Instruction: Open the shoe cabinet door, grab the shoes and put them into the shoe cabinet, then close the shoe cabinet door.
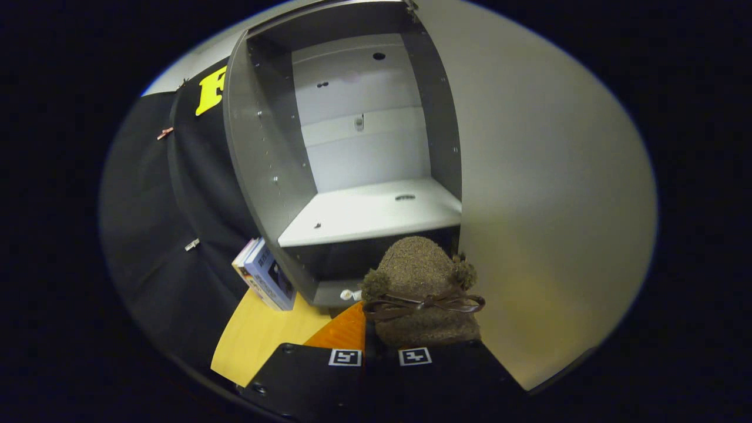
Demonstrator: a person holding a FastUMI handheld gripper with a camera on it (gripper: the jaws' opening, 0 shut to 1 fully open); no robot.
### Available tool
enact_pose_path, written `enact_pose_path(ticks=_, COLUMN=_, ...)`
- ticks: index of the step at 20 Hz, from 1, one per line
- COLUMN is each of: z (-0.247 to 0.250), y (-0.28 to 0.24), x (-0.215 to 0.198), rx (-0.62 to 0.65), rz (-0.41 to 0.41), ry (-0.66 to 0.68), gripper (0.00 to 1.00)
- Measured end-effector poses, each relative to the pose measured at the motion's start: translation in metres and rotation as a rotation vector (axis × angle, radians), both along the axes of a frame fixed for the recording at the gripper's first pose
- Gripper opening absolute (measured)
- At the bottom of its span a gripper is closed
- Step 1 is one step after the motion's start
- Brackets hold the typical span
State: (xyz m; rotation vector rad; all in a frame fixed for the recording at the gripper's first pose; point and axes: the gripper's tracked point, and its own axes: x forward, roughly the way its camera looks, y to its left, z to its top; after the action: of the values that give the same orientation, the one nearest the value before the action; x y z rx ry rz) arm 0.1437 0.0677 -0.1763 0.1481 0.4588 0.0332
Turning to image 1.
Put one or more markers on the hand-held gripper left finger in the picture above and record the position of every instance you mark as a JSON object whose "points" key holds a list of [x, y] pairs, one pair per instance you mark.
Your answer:
{"points": [[305, 382]]}

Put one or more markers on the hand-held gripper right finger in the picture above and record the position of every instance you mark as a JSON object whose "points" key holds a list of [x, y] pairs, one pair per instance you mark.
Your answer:
{"points": [[458, 382]]}

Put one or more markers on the brown fuzzy shoe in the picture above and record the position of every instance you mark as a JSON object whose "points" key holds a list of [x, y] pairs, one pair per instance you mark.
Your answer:
{"points": [[417, 270]]}

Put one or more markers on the beige shoe cabinet door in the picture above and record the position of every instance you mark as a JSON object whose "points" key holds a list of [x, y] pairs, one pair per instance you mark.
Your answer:
{"points": [[558, 205]]}

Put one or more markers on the small white object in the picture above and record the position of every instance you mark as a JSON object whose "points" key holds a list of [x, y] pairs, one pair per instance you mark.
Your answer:
{"points": [[351, 294]]}

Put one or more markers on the blue cover book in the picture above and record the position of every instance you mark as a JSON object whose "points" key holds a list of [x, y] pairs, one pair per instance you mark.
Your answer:
{"points": [[270, 276]]}

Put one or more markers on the white paperback book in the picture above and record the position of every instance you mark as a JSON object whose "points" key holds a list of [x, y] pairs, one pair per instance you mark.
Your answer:
{"points": [[244, 271]]}

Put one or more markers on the white clip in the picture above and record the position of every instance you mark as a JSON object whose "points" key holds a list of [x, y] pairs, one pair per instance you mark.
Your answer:
{"points": [[191, 244]]}

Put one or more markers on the black backdrop cloth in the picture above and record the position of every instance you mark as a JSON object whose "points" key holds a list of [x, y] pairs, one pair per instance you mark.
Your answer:
{"points": [[158, 264]]}

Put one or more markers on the pink clip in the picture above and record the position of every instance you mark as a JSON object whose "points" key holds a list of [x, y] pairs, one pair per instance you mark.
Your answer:
{"points": [[165, 133]]}

